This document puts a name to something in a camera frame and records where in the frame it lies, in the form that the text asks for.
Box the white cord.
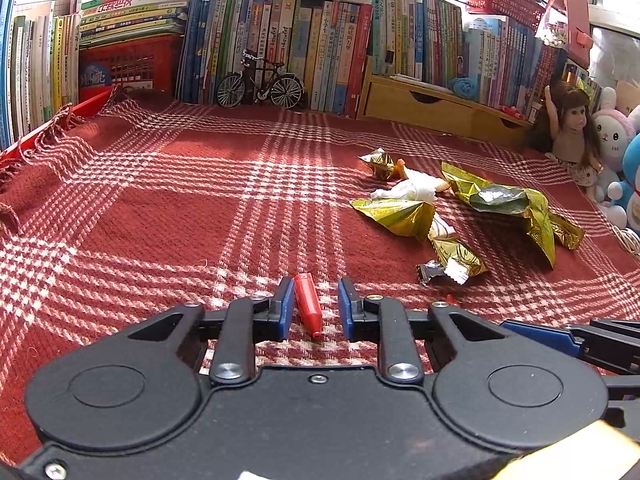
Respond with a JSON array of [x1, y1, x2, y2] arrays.
[[612, 225, 640, 254]]

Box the large crumpled gold wrapper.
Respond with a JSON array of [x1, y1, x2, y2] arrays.
[[440, 161, 586, 269]]

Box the gold script-print wrapper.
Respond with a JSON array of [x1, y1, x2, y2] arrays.
[[350, 198, 437, 239]]

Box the blue cat plush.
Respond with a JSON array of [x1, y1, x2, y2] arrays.
[[606, 132, 640, 232]]

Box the miniature black bicycle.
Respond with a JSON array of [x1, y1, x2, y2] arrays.
[[216, 49, 306, 110]]

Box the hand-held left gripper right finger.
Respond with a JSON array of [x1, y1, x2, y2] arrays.
[[337, 276, 506, 386]]

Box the pink plastic box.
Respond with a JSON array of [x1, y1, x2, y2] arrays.
[[534, 0, 594, 69]]

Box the red plastic crate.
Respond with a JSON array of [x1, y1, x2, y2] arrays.
[[77, 35, 186, 104]]

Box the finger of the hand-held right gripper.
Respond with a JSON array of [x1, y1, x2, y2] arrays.
[[502, 317, 640, 377]]

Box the row of tall upright books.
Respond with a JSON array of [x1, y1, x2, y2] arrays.
[[175, 0, 374, 117]]

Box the row of colourful small books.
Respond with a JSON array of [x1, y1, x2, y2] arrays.
[[367, 0, 569, 112]]

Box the white tissue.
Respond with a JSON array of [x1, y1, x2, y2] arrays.
[[370, 169, 451, 206]]

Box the long gold bar wrapper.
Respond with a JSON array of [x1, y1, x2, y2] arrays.
[[416, 212, 489, 287]]

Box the wooden drawer organizer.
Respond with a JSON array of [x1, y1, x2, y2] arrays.
[[356, 72, 539, 149]]

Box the books behind doll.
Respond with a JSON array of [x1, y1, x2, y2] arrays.
[[564, 60, 602, 107]]

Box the white rabbit plush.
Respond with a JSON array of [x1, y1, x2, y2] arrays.
[[592, 86, 640, 202]]

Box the blue yarn ball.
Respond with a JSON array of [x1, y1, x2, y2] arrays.
[[448, 77, 479, 99]]

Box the row of pale thin books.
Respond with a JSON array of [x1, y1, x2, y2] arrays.
[[0, 0, 82, 153]]

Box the stack of flat-lying books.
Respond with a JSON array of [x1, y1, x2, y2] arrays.
[[79, 0, 193, 52]]

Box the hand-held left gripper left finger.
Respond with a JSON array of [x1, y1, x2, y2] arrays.
[[127, 276, 296, 386]]

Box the small gold foil wrapper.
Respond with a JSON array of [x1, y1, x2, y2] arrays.
[[358, 148, 397, 181]]

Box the red plaid blanket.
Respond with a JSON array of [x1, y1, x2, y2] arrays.
[[0, 90, 640, 461]]

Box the long-haired doll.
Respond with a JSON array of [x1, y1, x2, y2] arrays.
[[529, 80, 604, 204]]

